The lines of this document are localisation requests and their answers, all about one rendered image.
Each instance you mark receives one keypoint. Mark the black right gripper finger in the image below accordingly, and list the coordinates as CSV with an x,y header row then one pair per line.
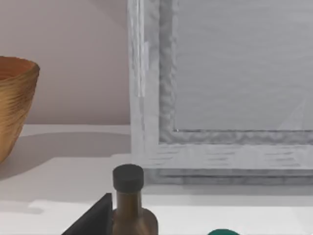
x,y
97,218

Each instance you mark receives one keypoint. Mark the brown bottle with black cap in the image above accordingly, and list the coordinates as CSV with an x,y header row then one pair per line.
x,y
132,208

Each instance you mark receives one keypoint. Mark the green round object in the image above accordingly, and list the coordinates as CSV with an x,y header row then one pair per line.
x,y
223,232

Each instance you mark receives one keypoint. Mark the brown woven basket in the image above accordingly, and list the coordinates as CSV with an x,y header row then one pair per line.
x,y
14,102

